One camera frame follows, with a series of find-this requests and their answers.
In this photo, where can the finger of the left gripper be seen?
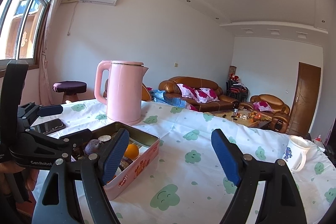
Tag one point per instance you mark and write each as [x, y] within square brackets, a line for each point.
[45, 111]
[75, 140]

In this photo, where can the brown wooden door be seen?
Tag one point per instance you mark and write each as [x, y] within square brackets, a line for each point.
[305, 99]

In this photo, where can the pink floral cushion on armchair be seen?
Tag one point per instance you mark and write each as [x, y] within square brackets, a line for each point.
[262, 106]

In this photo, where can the cut taro root piece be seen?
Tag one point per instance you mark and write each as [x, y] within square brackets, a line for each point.
[104, 138]

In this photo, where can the orange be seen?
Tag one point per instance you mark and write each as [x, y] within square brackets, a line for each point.
[131, 152]

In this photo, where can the coffee table with clutter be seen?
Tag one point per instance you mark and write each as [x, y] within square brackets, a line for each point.
[248, 118]

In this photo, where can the purple cushioned stool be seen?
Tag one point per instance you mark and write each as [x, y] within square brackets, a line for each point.
[70, 90]

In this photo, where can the white mug blue print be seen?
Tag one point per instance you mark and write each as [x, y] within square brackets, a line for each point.
[295, 154]

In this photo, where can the pink rectangular tin box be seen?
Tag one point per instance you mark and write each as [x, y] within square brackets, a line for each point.
[124, 178]

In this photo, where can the dark water chestnut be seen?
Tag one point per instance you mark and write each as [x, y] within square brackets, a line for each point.
[125, 162]

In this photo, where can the pink curtain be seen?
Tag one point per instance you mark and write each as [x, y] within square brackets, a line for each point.
[48, 33]

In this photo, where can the brown leather long sofa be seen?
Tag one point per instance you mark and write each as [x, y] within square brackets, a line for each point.
[172, 89]

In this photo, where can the black smartphone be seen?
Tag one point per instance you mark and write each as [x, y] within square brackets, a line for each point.
[49, 127]

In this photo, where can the stack of dark chairs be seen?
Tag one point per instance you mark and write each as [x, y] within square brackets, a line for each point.
[234, 88]

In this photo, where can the blue clothes on sofa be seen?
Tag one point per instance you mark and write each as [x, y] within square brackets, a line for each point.
[161, 96]

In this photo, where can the person's left hand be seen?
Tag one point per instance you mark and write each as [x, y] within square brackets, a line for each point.
[10, 171]

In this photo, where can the brown leather armchair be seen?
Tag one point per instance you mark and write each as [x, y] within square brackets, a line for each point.
[279, 116]

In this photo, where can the pink electric kettle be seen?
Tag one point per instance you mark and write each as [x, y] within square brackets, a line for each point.
[124, 95]

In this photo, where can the window with wooden frame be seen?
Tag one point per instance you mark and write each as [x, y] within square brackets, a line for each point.
[21, 24]

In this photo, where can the pink floral cushion on sofa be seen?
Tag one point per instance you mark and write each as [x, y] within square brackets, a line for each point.
[201, 95]

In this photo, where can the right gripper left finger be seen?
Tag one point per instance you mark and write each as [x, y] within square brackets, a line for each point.
[58, 201]

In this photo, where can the paper leaflet in tin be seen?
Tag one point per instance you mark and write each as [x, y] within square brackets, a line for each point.
[141, 147]

